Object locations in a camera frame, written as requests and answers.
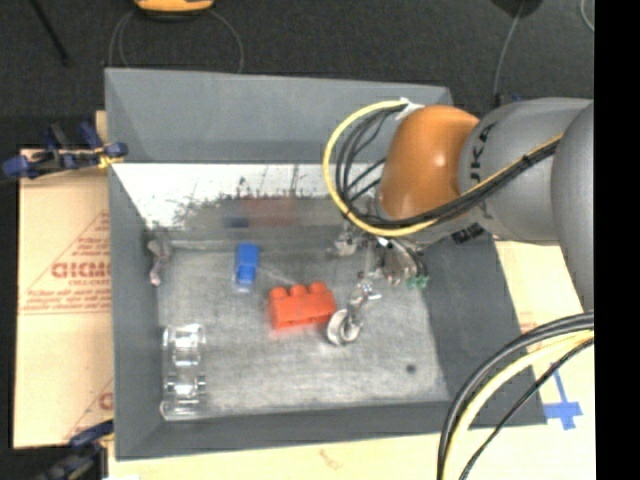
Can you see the blue toy block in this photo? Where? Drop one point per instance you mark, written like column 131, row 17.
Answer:
column 246, row 263

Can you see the silver metal caster wheel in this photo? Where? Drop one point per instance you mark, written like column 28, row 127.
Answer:
column 345, row 325

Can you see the grey metal bin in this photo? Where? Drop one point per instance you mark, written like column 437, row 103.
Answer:
column 280, row 368

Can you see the clear glass block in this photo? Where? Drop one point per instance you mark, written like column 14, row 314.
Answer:
column 183, row 368

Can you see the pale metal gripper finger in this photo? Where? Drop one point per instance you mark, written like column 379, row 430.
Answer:
column 346, row 244

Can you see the brown cardboard board red print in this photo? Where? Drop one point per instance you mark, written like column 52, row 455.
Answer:
column 60, row 318

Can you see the orange-red toy brick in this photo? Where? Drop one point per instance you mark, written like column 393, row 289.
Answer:
column 300, row 307

